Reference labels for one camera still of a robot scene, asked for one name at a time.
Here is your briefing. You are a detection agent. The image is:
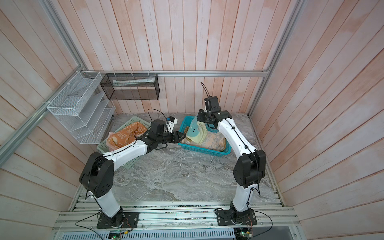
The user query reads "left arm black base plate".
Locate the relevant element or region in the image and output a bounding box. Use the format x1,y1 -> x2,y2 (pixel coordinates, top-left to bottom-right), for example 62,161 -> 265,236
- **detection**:
97,212 -> 140,229

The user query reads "black mesh wall basket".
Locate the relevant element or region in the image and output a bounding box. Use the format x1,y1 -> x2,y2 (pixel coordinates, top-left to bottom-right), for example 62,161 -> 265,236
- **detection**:
101,73 -> 160,100

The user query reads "white wire mesh shelf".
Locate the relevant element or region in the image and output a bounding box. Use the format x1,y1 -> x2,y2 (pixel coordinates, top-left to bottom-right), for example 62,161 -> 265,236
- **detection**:
48,71 -> 115,145

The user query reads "orange paw print towel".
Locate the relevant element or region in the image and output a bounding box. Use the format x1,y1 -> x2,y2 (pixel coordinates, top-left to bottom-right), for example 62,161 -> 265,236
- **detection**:
182,127 -> 227,152

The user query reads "aluminium mounting rail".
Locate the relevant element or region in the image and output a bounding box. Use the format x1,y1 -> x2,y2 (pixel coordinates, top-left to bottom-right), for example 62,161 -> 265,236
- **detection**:
52,201 -> 306,240

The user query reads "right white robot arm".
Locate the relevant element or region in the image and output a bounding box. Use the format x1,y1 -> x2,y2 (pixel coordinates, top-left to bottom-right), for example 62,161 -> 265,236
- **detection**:
198,96 -> 266,213

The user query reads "teal plastic basket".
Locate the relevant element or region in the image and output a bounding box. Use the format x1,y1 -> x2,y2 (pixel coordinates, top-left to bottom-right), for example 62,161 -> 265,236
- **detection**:
178,125 -> 232,157

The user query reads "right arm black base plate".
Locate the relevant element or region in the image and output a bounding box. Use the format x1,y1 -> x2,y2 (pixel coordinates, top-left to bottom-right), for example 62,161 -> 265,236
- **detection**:
214,208 -> 258,226

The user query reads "pink orange patterned towel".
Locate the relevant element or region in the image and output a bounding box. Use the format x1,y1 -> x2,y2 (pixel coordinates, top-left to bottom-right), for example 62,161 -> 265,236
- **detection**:
106,122 -> 148,152

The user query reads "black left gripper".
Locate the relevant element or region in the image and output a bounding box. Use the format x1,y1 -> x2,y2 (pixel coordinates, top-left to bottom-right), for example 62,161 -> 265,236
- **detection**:
156,130 -> 187,144

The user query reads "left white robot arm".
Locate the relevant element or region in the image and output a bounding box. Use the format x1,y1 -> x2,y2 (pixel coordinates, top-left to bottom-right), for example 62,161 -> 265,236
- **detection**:
79,117 -> 186,218

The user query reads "green yellow striped towel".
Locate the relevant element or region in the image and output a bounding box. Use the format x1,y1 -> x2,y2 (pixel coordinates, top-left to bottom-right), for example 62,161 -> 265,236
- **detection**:
186,117 -> 208,145

